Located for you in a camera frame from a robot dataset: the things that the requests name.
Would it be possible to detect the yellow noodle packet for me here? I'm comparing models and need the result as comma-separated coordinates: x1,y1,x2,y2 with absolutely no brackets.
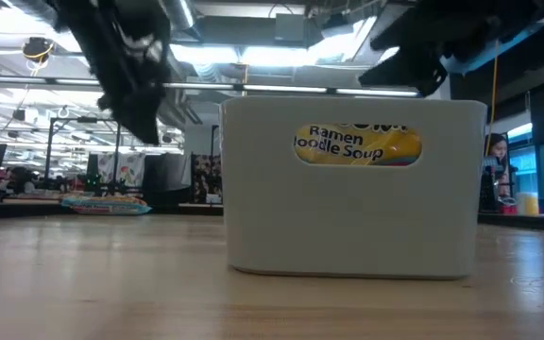
293,123,423,167
60,194,153,217

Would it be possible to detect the black metal frame stand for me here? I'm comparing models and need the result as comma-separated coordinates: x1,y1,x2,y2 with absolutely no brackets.
43,116,123,190

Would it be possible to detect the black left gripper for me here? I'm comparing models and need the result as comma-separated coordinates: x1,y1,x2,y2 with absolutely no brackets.
80,18,175,146

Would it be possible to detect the small silver spiral duct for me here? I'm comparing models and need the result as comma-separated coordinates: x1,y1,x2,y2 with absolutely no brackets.
161,0,198,31

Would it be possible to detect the yellow hanging cable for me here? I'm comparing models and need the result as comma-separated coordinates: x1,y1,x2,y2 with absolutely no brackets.
486,38,501,158

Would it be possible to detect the person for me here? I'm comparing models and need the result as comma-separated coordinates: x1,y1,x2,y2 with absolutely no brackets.
7,165,38,195
483,132,513,199

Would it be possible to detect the large silver spiral duct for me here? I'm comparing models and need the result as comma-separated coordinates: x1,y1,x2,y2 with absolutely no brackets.
5,0,202,128

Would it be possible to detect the white patterned cloth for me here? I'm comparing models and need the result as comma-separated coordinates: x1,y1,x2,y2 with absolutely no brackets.
95,151,146,188

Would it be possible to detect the yellow black cord reel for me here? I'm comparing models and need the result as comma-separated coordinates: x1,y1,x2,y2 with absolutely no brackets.
20,36,56,65

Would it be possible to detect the black aluminium table frame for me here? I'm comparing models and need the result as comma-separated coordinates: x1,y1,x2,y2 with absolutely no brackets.
0,196,544,233

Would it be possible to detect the grey ceiling junction box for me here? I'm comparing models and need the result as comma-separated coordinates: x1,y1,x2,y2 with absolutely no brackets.
273,12,309,43

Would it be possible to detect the yellow plastic container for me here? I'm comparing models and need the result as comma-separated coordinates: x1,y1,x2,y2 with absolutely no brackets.
517,191,540,217

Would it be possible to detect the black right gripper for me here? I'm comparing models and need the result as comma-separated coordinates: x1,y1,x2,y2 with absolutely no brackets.
358,0,540,97

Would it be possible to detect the white plastic bin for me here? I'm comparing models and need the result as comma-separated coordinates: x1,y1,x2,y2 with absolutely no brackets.
218,95,489,281

